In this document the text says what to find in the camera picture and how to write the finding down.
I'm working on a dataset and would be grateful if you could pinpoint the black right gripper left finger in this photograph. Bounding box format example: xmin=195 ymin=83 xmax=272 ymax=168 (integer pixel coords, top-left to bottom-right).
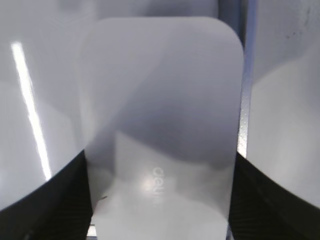
xmin=0 ymin=151 xmax=93 ymax=240

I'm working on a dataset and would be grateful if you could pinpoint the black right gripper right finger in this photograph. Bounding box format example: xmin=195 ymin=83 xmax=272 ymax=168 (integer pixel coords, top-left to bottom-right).
xmin=228 ymin=153 xmax=320 ymax=240

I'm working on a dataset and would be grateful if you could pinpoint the white whiteboard eraser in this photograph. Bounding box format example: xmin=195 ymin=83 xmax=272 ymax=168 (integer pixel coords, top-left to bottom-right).
xmin=77 ymin=17 xmax=244 ymax=240

